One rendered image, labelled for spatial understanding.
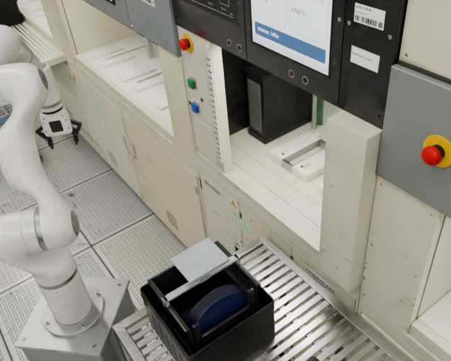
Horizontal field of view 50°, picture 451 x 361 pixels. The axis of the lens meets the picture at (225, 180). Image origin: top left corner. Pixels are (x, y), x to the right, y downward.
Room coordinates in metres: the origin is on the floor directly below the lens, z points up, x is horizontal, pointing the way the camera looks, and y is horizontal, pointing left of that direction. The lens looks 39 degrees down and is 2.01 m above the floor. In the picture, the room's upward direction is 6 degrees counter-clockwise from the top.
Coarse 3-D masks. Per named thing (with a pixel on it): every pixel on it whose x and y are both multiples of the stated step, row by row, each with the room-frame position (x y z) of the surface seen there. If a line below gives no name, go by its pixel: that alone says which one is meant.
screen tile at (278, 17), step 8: (280, 0) 1.15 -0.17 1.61; (256, 8) 1.22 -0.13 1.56; (264, 8) 1.20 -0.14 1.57; (272, 8) 1.17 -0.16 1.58; (280, 8) 1.15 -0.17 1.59; (256, 16) 1.22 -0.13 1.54; (264, 16) 1.20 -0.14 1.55; (272, 16) 1.17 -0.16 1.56; (280, 16) 1.15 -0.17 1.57; (280, 24) 1.15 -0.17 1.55
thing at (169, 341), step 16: (144, 288) 0.89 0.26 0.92; (192, 304) 0.92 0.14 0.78; (272, 304) 0.79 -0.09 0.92; (160, 320) 0.78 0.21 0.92; (256, 320) 0.76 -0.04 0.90; (272, 320) 0.78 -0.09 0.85; (160, 336) 0.81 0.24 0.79; (176, 336) 0.82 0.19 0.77; (224, 336) 0.70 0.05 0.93; (240, 336) 0.73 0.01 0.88; (256, 336) 0.76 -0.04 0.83; (272, 336) 0.78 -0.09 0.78; (176, 352) 0.72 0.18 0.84; (208, 352) 0.68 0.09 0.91; (224, 352) 0.70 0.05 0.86; (240, 352) 0.72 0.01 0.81
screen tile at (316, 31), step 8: (296, 0) 1.10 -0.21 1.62; (304, 0) 1.07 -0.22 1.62; (312, 0) 1.05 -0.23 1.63; (328, 0) 1.01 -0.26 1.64; (304, 8) 1.07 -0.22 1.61; (312, 8) 1.05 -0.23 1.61; (320, 8) 1.03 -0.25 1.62; (296, 16) 1.10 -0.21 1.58; (320, 16) 1.03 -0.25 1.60; (296, 24) 1.10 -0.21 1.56; (304, 24) 1.07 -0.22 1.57; (312, 24) 1.05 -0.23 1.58; (320, 24) 1.03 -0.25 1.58; (296, 32) 1.10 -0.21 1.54; (304, 32) 1.07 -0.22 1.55; (312, 32) 1.05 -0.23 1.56; (320, 32) 1.03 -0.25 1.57; (320, 40) 1.03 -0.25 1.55
